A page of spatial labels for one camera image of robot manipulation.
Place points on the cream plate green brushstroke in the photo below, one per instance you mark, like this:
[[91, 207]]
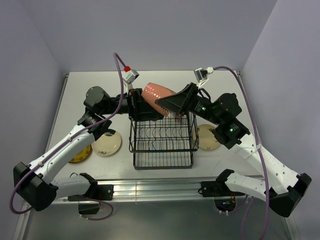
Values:
[[108, 144]]

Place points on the cream plate small motifs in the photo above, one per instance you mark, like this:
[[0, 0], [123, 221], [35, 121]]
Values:
[[203, 137]]

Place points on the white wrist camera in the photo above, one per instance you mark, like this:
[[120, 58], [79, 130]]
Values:
[[130, 75], [201, 75]]

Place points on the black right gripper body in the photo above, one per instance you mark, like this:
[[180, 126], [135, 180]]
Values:
[[198, 106]]

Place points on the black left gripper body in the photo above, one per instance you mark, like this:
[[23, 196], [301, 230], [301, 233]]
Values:
[[132, 100]]

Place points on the pink floral mug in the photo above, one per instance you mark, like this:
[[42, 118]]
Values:
[[153, 92]]

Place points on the yellow patterned plate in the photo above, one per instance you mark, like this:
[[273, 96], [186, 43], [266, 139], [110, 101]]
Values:
[[82, 155]]

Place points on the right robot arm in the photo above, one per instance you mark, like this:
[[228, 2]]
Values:
[[282, 188]]

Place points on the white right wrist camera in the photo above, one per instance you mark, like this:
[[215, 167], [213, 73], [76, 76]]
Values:
[[201, 75]]

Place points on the aluminium mounting rail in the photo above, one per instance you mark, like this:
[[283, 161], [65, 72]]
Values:
[[150, 190]]

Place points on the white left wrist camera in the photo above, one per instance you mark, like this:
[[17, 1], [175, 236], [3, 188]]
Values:
[[130, 75]]

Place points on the black wire dish rack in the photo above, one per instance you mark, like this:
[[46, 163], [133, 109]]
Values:
[[164, 144]]

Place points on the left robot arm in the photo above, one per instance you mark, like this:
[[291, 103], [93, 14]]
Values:
[[36, 182]]

